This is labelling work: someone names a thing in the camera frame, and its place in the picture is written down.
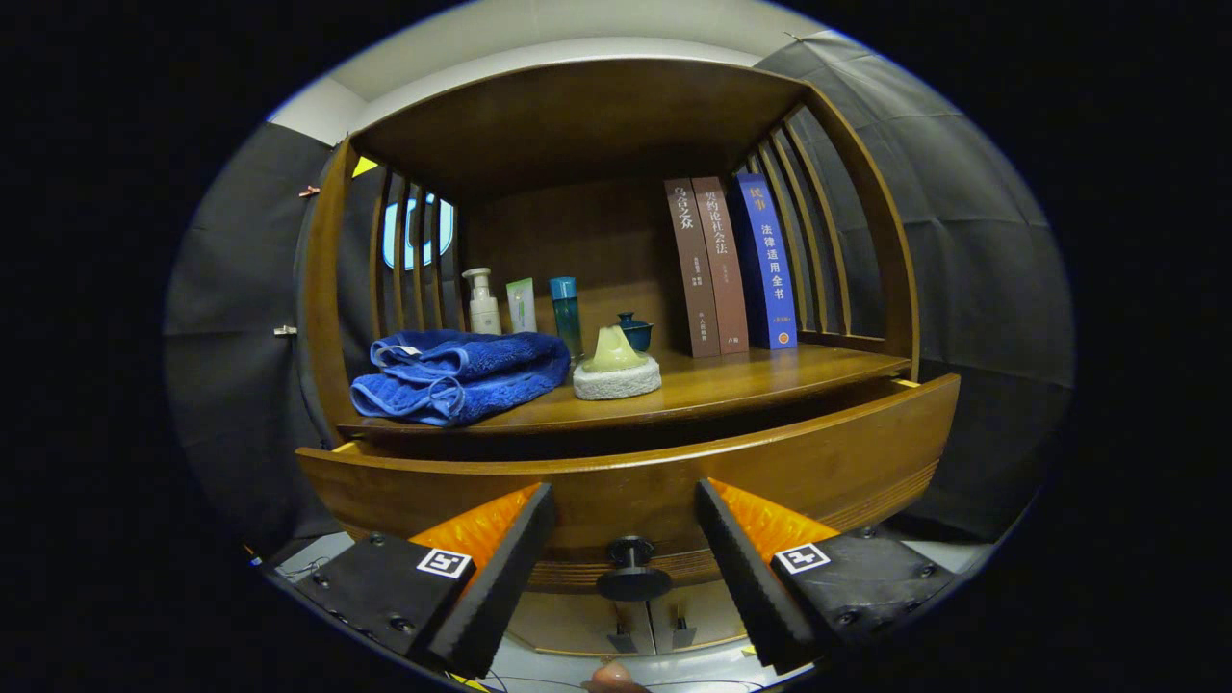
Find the wooden cabinet door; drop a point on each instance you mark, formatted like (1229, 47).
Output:
(568, 626)
(707, 616)

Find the wooden drawer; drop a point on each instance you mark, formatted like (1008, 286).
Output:
(626, 500)

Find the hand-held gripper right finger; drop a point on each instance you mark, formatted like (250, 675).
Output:
(751, 577)

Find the blue towel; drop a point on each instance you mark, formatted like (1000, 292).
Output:
(462, 375)

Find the blue lidded teacup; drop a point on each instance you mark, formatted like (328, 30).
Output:
(639, 332)

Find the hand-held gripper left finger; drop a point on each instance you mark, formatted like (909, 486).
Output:
(500, 587)

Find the wooden countertop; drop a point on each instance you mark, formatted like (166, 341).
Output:
(751, 380)

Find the brown book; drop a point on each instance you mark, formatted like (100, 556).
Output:
(727, 269)
(693, 269)

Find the wooden cabinet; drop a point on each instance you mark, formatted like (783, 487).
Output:
(577, 125)

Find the white green tube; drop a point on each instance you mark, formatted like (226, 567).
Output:
(522, 308)

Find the teal bottle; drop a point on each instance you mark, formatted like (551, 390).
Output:
(566, 318)

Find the blue book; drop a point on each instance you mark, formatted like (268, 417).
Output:
(770, 269)

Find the white pump bottle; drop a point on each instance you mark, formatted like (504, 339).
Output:
(483, 310)

